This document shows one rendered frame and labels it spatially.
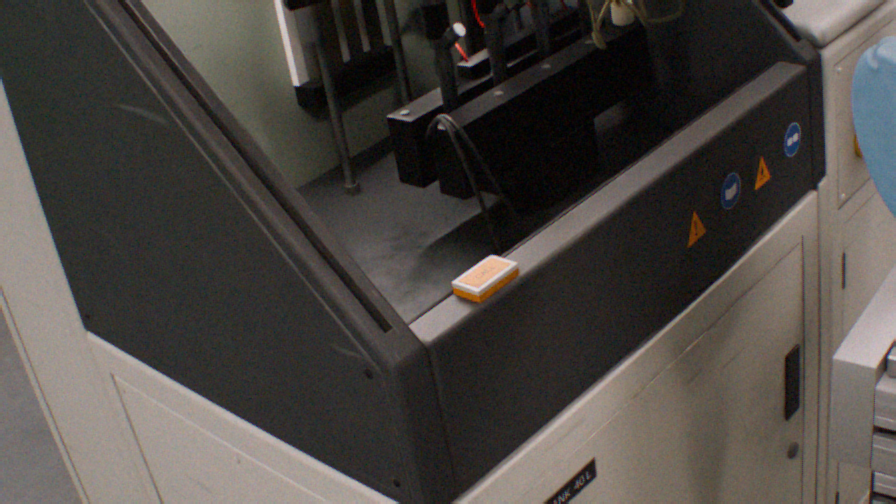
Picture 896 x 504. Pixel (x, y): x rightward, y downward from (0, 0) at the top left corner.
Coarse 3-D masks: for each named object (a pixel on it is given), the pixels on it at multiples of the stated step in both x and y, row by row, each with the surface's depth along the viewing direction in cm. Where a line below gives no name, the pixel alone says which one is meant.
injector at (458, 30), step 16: (432, 0) 121; (432, 16) 122; (448, 16) 123; (432, 32) 123; (448, 32) 123; (464, 32) 122; (432, 48) 124; (448, 48) 125; (448, 64) 125; (448, 80) 126; (448, 96) 127; (448, 112) 128
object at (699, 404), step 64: (768, 256) 134; (704, 320) 126; (768, 320) 137; (640, 384) 119; (704, 384) 129; (768, 384) 142; (576, 448) 114; (640, 448) 123; (704, 448) 133; (768, 448) 146
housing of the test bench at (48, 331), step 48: (0, 96) 124; (0, 144) 131; (0, 192) 138; (0, 240) 146; (48, 240) 133; (0, 288) 155; (48, 288) 141; (48, 336) 150; (48, 384) 160; (96, 384) 144; (96, 432) 154; (96, 480) 165
